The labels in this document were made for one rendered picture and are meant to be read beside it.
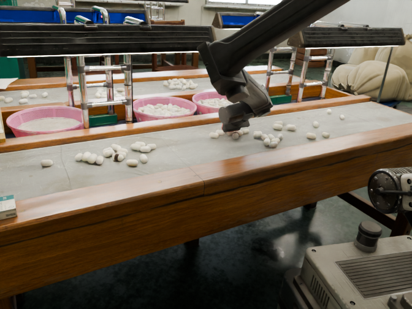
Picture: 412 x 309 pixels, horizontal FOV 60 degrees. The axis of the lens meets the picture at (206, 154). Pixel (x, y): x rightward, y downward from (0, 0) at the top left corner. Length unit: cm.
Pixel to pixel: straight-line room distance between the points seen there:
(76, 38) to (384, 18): 605
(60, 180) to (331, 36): 109
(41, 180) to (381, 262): 103
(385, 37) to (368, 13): 522
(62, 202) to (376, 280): 89
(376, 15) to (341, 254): 585
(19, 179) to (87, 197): 23
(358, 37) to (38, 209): 132
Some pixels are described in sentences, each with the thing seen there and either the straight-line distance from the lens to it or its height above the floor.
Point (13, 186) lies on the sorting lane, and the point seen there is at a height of 74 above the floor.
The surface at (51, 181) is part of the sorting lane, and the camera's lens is 101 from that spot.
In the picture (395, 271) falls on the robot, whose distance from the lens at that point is 127.
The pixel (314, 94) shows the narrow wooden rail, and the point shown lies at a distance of 220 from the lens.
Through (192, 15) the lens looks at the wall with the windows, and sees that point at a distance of 656.
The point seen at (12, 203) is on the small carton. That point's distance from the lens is 86.
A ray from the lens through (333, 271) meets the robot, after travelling 119.
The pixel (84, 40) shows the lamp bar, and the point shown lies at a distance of 102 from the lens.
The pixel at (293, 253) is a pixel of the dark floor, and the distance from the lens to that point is 197.
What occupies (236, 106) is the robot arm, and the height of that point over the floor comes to 90.
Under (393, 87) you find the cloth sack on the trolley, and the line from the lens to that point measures 424.
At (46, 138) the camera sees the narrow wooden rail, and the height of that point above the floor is 76.
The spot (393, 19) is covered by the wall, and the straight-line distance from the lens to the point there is 663.
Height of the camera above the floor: 122
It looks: 25 degrees down
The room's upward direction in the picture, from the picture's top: 4 degrees clockwise
